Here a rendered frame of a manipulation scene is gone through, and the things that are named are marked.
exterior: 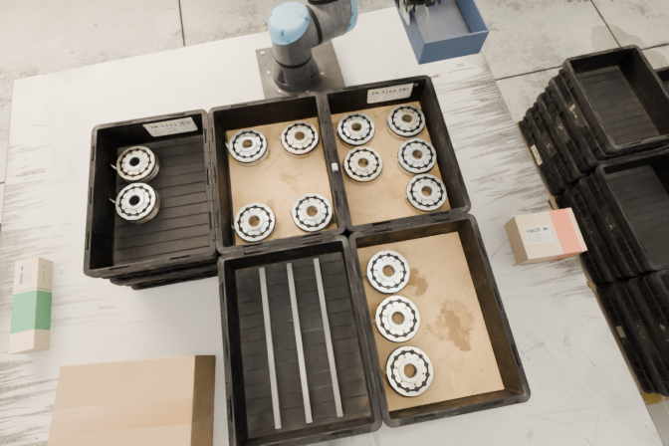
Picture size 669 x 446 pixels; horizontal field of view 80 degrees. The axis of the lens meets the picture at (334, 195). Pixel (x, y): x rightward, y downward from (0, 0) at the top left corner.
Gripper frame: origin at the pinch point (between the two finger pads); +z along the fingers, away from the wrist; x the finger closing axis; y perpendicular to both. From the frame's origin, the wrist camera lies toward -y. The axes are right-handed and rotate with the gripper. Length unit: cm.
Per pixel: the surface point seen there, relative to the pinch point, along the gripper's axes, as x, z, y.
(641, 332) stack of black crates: 68, 89, 81
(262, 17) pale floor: -48, 108, -124
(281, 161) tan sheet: -38.7, 25.5, 15.7
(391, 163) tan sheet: -9.3, 28.1, 22.6
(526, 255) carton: 19, 37, 53
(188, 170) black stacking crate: -64, 23, 13
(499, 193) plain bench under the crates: 21, 44, 33
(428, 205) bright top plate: -3.6, 25.7, 37.2
